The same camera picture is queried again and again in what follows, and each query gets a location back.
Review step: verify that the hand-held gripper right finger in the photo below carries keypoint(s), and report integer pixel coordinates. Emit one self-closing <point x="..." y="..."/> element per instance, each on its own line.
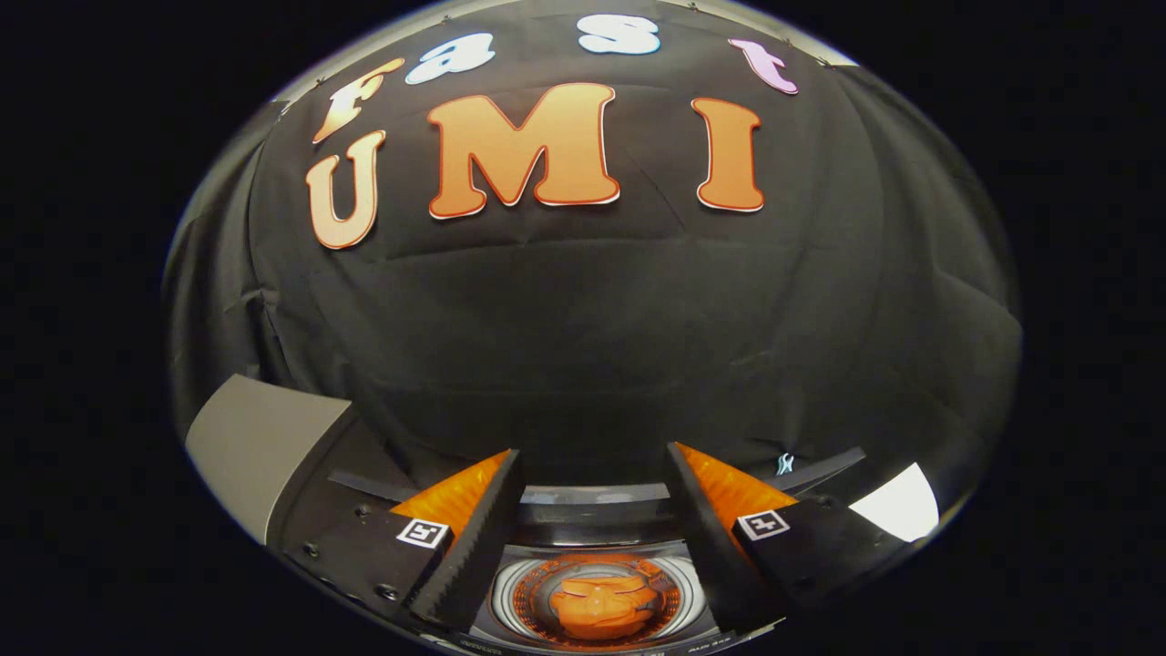
<point x="706" y="547"/>

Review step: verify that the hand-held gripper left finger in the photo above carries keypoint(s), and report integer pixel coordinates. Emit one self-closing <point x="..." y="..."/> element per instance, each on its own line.
<point x="478" y="547"/>

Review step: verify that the black backdrop cloth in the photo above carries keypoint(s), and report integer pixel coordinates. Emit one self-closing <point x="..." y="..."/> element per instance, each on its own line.
<point x="583" y="346"/>

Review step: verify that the yellow polo shirt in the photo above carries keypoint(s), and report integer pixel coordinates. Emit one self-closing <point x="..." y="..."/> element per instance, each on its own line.
<point x="601" y="606"/>

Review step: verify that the white washing machine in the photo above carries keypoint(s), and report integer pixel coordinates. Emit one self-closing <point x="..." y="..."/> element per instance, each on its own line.
<point x="506" y="601"/>

